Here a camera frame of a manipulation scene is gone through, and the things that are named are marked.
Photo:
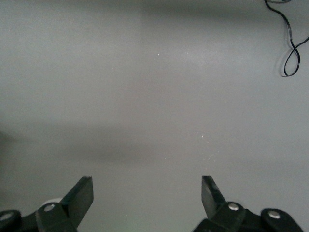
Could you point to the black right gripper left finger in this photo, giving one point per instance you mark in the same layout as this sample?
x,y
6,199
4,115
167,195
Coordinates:
x,y
77,200

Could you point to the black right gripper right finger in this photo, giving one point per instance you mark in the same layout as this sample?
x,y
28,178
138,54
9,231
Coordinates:
x,y
212,203

